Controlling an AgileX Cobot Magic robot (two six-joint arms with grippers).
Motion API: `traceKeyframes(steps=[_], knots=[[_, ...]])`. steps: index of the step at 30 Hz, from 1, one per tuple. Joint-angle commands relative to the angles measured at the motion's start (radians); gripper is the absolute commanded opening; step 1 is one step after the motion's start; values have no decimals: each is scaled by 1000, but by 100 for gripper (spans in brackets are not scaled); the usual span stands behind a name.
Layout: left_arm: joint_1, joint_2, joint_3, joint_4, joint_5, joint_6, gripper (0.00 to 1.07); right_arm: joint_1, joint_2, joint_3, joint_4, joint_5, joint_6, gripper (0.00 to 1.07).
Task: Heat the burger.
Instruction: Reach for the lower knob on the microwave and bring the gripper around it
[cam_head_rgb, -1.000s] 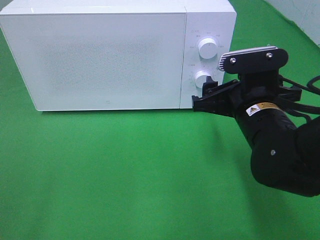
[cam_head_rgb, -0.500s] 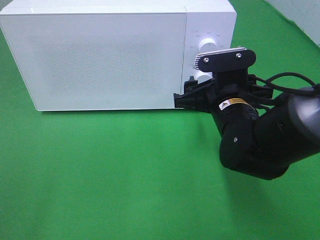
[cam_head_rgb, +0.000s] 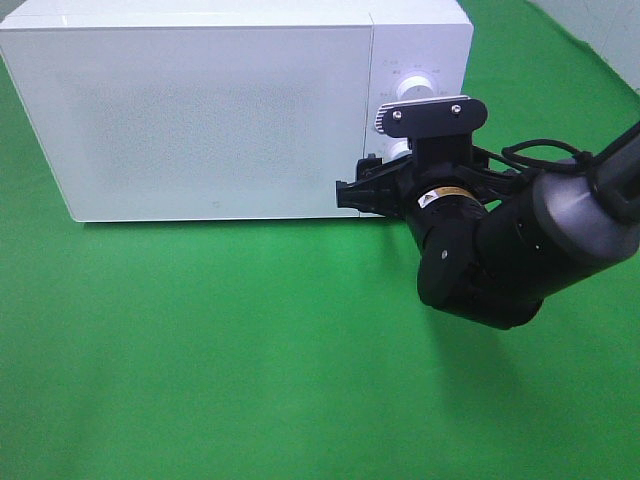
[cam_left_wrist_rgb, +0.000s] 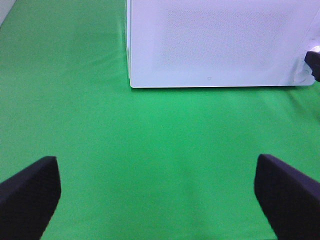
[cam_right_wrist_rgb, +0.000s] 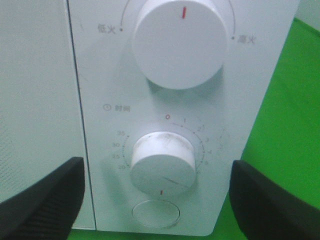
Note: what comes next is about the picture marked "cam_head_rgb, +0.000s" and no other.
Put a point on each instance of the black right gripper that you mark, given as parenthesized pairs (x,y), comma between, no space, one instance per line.
(437,182)

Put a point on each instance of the white microwave door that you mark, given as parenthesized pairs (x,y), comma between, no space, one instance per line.
(195,123)

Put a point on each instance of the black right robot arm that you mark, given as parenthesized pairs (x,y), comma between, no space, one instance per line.
(494,245)

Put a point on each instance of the white microwave oven body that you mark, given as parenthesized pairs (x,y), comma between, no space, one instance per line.
(407,37)

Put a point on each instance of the white microwave knob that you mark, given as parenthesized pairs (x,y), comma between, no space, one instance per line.
(414,87)
(398,149)

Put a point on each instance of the green table cloth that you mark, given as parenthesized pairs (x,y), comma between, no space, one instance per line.
(286,350)

